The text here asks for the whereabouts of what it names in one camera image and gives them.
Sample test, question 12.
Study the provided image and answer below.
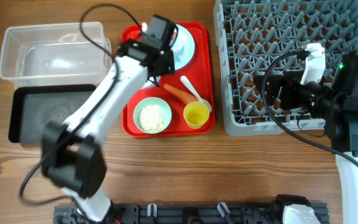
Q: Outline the grey dishwasher rack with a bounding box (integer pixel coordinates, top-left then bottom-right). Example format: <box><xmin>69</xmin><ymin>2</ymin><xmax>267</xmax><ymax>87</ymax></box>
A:
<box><xmin>213</xmin><ymin>0</ymin><xmax>358</xmax><ymax>136</ymax></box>

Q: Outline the red serving tray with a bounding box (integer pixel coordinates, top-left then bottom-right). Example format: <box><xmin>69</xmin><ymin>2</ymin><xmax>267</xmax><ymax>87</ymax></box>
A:
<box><xmin>122</xmin><ymin>22</ymin><xmax>216</xmax><ymax>138</ymax></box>

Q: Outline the light blue plate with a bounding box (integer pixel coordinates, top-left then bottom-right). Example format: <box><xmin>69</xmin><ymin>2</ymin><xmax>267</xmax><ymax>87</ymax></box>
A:
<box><xmin>141</xmin><ymin>23</ymin><xmax>196</xmax><ymax>71</ymax></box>

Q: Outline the black cable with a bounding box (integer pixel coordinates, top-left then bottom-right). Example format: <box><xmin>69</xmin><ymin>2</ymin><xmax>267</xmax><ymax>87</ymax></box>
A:
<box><xmin>18</xmin><ymin>3</ymin><xmax>145</xmax><ymax>207</ymax></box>
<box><xmin>260</xmin><ymin>50</ymin><xmax>358</xmax><ymax>197</ymax></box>

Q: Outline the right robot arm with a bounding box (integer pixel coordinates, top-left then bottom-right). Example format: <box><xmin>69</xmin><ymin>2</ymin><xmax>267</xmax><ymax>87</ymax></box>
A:
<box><xmin>254</xmin><ymin>50</ymin><xmax>358</xmax><ymax>223</ymax></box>

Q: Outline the black waste tray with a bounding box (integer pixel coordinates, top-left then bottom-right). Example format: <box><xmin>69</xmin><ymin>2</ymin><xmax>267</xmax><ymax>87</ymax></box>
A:
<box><xmin>8</xmin><ymin>84</ymin><xmax>96</xmax><ymax>144</ymax></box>

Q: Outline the white plastic spoon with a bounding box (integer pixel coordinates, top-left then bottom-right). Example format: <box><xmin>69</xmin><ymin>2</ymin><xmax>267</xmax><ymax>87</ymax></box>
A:
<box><xmin>180</xmin><ymin>75</ymin><xmax>212</xmax><ymax>112</ymax></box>

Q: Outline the clear plastic bin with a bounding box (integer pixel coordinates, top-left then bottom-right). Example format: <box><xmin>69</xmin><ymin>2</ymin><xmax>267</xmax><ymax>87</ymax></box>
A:
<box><xmin>0</xmin><ymin>22</ymin><xmax>111</xmax><ymax>88</ymax></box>

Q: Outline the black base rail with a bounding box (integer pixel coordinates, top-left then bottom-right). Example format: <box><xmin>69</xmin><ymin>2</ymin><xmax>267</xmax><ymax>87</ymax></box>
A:
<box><xmin>52</xmin><ymin>203</ymin><xmax>330</xmax><ymax>224</ymax></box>

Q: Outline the white rice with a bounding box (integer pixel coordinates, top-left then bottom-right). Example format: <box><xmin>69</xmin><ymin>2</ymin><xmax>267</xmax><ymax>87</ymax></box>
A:
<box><xmin>138</xmin><ymin>105</ymin><xmax>165</xmax><ymax>134</ymax></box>

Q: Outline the orange carrot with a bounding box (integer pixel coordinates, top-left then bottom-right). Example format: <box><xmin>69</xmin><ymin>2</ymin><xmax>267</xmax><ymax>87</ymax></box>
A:
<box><xmin>163</xmin><ymin>84</ymin><xmax>198</xmax><ymax>105</ymax></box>

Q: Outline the left black cable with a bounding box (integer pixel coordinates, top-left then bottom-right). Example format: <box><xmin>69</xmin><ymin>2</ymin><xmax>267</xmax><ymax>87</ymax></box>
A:
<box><xmin>18</xmin><ymin>3</ymin><xmax>145</xmax><ymax>207</ymax></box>

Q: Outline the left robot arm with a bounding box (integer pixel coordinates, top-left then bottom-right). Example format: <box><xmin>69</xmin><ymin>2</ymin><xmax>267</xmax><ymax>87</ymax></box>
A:
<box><xmin>40</xmin><ymin>15</ymin><xmax>178</xmax><ymax>223</ymax></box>

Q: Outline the mint green bowl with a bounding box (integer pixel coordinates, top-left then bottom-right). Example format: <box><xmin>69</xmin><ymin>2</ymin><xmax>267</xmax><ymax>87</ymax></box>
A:
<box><xmin>133</xmin><ymin>97</ymin><xmax>172</xmax><ymax>134</ymax></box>

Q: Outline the right black cable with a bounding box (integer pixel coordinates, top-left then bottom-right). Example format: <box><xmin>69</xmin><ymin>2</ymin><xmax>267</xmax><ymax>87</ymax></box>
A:
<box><xmin>260</xmin><ymin>50</ymin><xmax>358</xmax><ymax>197</ymax></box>

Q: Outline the light blue bowl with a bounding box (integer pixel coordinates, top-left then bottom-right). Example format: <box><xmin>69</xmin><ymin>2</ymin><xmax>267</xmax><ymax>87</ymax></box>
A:
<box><xmin>142</xmin><ymin>77</ymin><xmax>161</xmax><ymax>89</ymax></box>

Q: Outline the yellow plastic cup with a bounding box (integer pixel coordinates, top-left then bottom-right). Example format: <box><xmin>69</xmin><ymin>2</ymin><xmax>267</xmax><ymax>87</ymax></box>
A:
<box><xmin>183</xmin><ymin>101</ymin><xmax>210</xmax><ymax>129</ymax></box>

